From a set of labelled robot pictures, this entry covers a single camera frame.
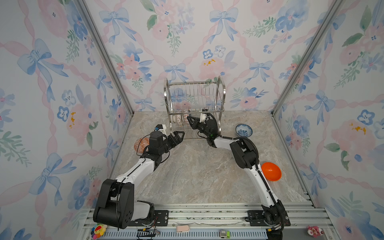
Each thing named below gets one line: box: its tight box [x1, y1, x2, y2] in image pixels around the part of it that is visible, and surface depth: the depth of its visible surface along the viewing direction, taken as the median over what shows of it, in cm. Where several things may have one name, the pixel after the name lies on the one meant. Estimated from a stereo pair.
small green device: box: [219, 229, 231, 239], surface depth 69 cm
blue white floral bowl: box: [235, 123, 253, 138], surface depth 109 cm
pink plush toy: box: [307, 225, 325, 238], surface depth 69 cm
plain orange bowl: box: [261, 162, 282, 182], surface depth 88 cm
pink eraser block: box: [176, 225, 190, 233], surface depth 71 cm
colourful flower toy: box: [90, 223, 108, 240], surface depth 70 cm
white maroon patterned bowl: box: [175, 114, 182, 126], surface depth 102 cm
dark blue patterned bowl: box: [183, 114, 190, 124], surface depth 102 cm
